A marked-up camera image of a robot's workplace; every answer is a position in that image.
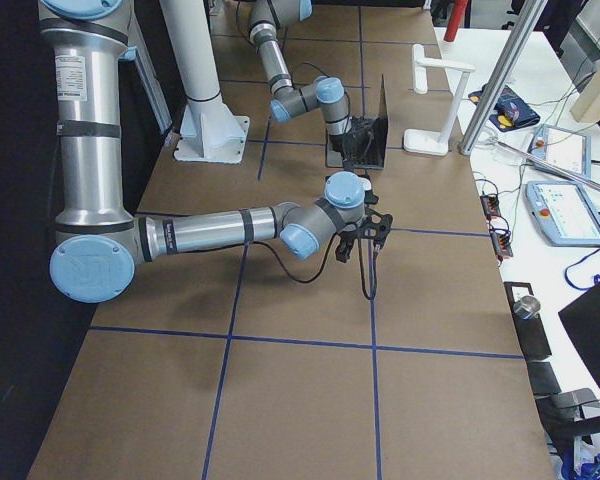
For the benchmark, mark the red cylinder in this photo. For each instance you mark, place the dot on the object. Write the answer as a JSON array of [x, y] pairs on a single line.
[[455, 20]]

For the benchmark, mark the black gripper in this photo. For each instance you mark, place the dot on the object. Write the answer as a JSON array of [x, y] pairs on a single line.
[[343, 144], [347, 235]]

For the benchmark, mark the grey laptop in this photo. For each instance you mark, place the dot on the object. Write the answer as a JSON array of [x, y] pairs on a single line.
[[380, 131]]

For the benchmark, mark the white wireless mouse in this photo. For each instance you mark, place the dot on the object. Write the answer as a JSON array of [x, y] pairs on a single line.
[[361, 183]]

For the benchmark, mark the aluminium frame post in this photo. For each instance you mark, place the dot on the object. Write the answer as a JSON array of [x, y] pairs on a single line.
[[518, 36]]

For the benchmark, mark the upper teach pendant tablet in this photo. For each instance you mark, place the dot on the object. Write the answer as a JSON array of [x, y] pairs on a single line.
[[562, 148]]

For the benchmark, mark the metal cup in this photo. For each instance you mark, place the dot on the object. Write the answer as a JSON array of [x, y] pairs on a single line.
[[526, 307]]

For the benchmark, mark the teach pendant tablet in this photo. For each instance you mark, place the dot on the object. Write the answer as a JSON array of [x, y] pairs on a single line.
[[562, 148], [563, 213]]

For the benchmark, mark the metal grabber stick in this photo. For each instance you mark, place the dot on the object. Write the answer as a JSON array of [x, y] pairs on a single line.
[[547, 166]]

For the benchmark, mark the dark blue space pouch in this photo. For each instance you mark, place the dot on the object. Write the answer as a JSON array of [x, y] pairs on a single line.
[[511, 112]]

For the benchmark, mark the lower teach pendant tablet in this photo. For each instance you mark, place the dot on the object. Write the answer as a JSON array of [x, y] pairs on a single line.
[[563, 213]]

